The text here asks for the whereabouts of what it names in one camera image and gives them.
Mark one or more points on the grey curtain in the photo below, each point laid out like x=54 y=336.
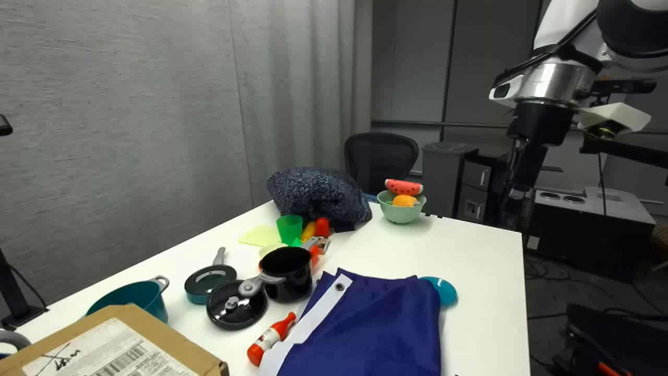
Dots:
x=297 y=94

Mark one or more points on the teal pot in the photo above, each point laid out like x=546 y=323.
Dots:
x=133 y=298

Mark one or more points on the toy orange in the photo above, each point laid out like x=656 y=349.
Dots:
x=404 y=201

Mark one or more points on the dark speckled fabric bag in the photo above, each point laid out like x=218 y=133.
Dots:
x=318 y=196

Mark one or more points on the green plastic cup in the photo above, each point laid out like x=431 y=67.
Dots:
x=289 y=227

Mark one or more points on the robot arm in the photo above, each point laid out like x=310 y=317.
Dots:
x=561 y=78

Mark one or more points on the cardboard box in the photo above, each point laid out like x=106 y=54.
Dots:
x=104 y=350

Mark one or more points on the stand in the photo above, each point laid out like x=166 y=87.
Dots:
x=13 y=297

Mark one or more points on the yellow toy piece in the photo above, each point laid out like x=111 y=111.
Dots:
x=309 y=231

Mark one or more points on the toy packet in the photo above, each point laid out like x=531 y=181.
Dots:
x=317 y=244

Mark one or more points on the small teal frying pan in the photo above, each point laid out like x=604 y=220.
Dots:
x=207 y=282

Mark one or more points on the grey curved object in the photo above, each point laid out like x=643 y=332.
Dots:
x=10 y=339

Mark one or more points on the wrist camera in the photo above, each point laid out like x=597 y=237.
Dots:
x=618 y=116

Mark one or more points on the orange and white toy bottle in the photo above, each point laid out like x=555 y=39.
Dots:
x=269 y=339

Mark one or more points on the black pot lid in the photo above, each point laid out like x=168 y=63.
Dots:
x=235 y=312

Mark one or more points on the grey toy stove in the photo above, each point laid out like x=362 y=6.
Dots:
x=589 y=230

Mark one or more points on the black office chair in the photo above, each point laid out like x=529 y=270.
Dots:
x=378 y=156

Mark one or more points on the black drawer cabinet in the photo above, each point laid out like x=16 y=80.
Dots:
x=480 y=193

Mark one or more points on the teal round disc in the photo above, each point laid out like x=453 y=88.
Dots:
x=446 y=292

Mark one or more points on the pale yellow plate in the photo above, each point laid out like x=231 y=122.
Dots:
x=269 y=249

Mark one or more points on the yellow-green napkin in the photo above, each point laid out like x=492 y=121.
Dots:
x=259 y=236

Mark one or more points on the mint green bowl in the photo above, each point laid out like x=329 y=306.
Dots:
x=401 y=213

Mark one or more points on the red toy piece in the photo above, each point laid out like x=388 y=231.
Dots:
x=322 y=227

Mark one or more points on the blue cloth with white band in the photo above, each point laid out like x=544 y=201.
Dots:
x=376 y=329

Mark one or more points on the toy watermelon slice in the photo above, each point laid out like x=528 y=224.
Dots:
x=403 y=187

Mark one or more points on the grey bin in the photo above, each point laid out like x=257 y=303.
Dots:
x=443 y=177

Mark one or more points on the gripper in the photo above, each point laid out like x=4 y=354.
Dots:
x=543 y=122

